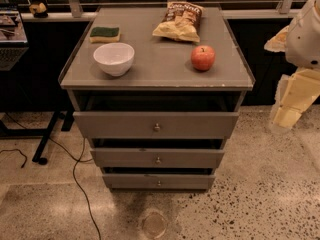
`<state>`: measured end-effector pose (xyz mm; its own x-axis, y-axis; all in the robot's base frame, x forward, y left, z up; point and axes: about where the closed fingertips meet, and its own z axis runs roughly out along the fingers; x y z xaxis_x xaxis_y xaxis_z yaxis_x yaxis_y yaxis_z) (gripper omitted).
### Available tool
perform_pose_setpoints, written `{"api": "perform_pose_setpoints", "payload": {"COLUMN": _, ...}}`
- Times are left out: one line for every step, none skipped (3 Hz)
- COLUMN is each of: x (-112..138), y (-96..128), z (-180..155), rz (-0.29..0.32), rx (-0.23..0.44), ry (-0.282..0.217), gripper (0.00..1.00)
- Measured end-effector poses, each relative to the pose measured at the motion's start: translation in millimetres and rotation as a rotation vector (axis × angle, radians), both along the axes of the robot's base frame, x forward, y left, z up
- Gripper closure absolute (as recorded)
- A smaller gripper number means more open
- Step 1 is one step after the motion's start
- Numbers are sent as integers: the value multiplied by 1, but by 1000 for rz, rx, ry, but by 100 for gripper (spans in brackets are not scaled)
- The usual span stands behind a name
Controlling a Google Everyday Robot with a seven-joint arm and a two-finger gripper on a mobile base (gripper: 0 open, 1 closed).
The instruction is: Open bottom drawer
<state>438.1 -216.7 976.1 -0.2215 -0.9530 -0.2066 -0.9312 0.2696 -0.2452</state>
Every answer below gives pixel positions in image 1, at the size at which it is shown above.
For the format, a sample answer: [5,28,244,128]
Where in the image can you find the grey drawer cabinet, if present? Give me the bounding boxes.
[60,7,254,176]

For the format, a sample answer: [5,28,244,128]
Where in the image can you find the small yellow black object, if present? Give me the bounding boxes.
[29,2,48,18]

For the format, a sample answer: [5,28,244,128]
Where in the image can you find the black floor cable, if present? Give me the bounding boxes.
[4,112,103,240]

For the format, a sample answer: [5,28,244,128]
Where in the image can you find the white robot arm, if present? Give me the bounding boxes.
[264,0,320,131]

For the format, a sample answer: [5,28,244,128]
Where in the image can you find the grey bottom drawer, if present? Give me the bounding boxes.
[103,174,215,190]

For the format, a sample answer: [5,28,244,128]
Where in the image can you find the round floor drain cover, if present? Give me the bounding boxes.
[140,211,167,240]

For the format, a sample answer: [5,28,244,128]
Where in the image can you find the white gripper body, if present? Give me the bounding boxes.
[275,67,320,113]

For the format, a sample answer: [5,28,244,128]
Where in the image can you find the yellow brown chip bag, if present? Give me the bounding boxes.
[152,1,204,43]

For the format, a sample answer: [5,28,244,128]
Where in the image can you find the grey drawer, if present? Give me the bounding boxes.
[103,174,215,190]
[91,148,224,168]
[73,111,239,139]

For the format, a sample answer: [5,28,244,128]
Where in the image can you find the laptop on desk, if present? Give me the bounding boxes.
[0,4,29,71]

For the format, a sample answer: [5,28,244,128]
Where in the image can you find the grey middle drawer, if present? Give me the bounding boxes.
[91,148,224,168]

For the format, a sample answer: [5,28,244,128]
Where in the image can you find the red apple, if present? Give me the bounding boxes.
[191,45,215,71]

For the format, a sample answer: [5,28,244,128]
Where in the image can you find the green yellow sponge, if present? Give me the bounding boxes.
[89,27,120,43]

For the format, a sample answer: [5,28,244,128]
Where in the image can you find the white ceramic bowl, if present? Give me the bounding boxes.
[93,43,135,76]

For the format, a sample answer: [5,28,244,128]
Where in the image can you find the grey top drawer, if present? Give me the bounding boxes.
[73,111,239,139]

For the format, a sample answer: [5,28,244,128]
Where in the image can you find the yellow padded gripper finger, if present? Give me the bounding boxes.
[270,104,302,129]

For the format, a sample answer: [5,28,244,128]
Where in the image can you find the black desk frame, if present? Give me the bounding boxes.
[0,111,74,165]

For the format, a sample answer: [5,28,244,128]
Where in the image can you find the short black cable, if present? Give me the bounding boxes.
[0,148,28,169]

